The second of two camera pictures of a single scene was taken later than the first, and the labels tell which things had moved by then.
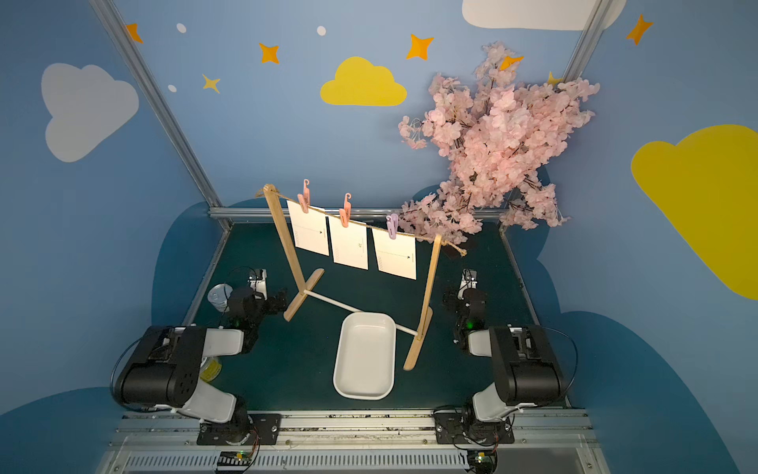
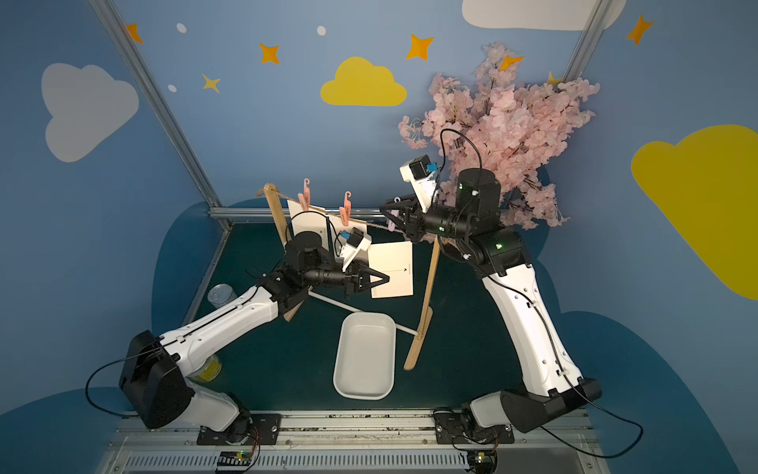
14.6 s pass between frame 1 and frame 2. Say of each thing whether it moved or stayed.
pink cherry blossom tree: stayed
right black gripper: moved
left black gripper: moved
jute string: stayed
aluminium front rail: stayed
